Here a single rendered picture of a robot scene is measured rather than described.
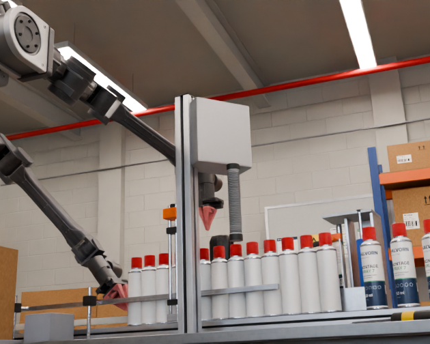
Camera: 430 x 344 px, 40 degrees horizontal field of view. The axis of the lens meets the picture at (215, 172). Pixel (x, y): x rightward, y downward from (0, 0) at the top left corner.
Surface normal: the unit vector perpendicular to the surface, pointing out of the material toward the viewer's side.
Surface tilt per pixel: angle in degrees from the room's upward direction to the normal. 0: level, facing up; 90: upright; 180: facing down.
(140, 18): 180
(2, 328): 90
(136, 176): 90
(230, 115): 90
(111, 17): 180
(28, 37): 90
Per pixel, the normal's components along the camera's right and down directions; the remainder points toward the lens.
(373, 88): -0.35, -0.27
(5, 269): 0.91, -0.15
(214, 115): 0.45, -0.29
